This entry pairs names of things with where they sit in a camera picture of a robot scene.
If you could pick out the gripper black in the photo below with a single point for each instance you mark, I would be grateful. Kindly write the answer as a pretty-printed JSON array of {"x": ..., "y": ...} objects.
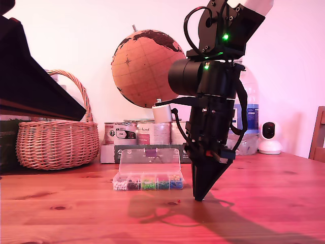
[{"x": 213, "y": 122}]

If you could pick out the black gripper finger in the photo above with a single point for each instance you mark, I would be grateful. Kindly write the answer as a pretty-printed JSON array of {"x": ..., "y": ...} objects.
[{"x": 30, "y": 86}]

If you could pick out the clear plastic pin box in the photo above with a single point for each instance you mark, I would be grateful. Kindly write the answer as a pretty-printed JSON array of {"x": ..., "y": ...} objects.
[{"x": 149, "y": 167}]

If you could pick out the silver green pet food bag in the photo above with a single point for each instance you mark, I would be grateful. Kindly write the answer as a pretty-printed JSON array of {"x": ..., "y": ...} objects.
[{"x": 8, "y": 147}]

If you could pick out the tin can black label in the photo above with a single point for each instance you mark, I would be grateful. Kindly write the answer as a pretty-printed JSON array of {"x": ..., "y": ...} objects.
[{"x": 111, "y": 134}]

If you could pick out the grey cardboard can tray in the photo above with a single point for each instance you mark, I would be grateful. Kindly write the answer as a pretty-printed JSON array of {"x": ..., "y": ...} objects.
[{"x": 108, "y": 153}]

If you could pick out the large clear water bottle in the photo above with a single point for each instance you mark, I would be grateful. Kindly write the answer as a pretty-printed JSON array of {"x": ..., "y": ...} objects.
[{"x": 251, "y": 89}]

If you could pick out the cork globe on stand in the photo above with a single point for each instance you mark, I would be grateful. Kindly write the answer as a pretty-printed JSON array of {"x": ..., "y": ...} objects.
[{"x": 137, "y": 71}]

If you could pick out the wooden chair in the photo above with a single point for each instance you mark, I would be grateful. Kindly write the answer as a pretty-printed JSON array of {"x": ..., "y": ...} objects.
[{"x": 320, "y": 132}]

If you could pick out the small white round camera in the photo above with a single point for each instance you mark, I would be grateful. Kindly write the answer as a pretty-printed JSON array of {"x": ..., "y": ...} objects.
[{"x": 269, "y": 147}]

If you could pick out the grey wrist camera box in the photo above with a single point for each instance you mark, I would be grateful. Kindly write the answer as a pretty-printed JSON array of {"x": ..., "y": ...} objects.
[{"x": 162, "y": 114}]

